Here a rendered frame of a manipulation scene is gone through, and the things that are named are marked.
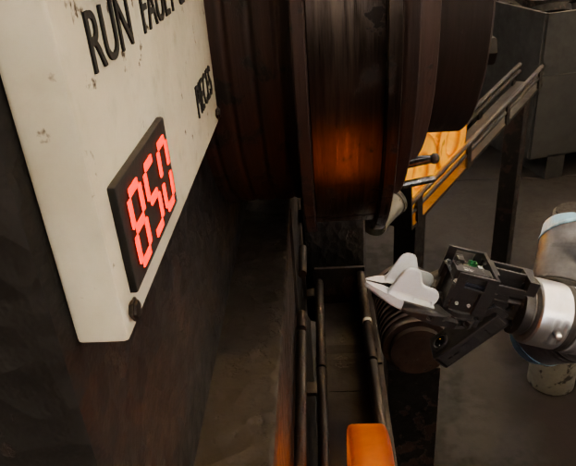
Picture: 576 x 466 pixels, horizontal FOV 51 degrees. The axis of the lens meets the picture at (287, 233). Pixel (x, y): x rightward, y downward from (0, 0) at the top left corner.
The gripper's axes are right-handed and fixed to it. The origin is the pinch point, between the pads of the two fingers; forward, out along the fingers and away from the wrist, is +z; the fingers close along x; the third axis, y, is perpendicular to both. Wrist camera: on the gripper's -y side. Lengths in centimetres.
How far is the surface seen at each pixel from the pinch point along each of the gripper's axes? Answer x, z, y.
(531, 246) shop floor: -134, -91, -49
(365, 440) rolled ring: 32.3, 5.6, 6.0
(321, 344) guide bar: 5.8, 5.4, -6.3
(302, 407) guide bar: 21.7, 8.7, -2.1
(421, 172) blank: -50, -16, -1
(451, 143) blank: -63, -23, 3
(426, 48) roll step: 18.9, 8.4, 33.7
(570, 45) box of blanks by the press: -194, -99, 16
